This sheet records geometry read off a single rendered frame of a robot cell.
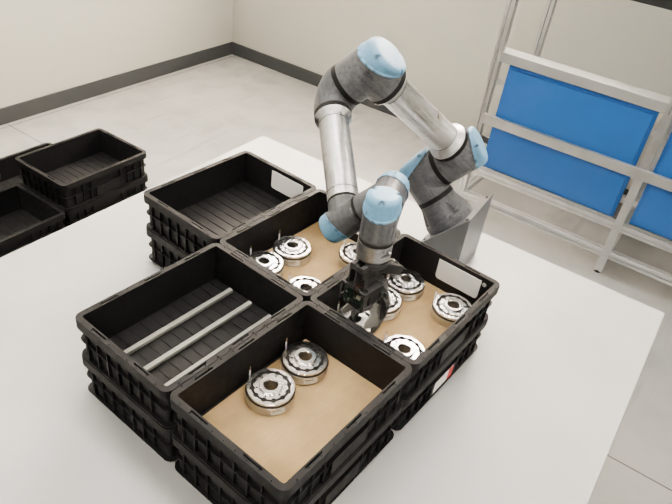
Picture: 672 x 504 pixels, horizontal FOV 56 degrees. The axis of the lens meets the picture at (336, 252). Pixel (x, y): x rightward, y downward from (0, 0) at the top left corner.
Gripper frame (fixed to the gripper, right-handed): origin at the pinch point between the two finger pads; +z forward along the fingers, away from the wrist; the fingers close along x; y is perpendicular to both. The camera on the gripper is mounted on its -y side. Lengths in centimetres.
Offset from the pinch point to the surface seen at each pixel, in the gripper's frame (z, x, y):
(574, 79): -4, -46, -199
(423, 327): 4.8, 7.8, -13.9
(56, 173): 39, -164, -3
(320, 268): 4.8, -24.7, -10.4
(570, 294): 18, 22, -76
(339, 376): 4.9, 5.3, 13.7
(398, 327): 4.8, 3.7, -9.0
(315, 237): 4.8, -35.8, -19.6
